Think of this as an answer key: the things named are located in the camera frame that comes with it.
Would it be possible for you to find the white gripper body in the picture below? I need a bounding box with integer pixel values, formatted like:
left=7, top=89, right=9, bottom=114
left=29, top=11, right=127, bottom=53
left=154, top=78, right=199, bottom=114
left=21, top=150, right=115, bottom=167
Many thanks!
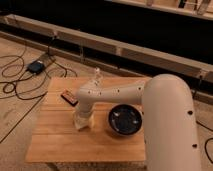
left=74, top=109, right=93, bottom=122

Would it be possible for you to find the white sponge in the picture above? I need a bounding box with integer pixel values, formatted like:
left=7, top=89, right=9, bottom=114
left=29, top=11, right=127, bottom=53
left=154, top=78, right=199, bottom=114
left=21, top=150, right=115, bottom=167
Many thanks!
left=74, top=120, right=94, bottom=130

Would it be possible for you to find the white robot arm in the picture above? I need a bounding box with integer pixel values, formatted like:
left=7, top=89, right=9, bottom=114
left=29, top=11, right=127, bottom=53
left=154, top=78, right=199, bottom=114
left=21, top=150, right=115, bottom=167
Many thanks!
left=74, top=74, right=202, bottom=171

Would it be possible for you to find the dark red rectangular box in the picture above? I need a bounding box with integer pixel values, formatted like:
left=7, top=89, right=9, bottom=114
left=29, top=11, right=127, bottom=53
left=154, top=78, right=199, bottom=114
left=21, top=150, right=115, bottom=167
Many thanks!
left=61, top=90, right=78, bottom=106

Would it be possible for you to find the wooden table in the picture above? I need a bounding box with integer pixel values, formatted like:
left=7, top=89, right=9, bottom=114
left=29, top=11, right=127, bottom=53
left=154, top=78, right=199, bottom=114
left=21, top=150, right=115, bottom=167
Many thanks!
left=26, top=77, right=145, bottom=165

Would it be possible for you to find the dark blue bowl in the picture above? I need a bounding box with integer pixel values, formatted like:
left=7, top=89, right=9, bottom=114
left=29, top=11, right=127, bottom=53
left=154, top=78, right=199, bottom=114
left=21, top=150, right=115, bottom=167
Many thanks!
left=108, top=104, right=142, bottom=136

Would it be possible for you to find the blue power adapter box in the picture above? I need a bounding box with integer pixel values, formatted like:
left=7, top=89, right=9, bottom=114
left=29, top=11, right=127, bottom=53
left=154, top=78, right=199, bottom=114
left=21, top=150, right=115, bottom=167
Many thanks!
left=27, top=61, right=45, bottom=74

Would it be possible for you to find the black floor cable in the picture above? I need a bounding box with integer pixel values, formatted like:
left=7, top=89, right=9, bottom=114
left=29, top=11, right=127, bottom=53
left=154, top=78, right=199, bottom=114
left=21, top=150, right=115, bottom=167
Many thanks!
left=0, top=43, right=78, bottom=144

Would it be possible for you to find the black cable at right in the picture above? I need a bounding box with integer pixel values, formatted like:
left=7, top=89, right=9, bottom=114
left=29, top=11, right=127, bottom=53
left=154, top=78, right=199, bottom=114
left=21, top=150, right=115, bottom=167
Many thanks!
left=195, top=119, right=213, bottom=165

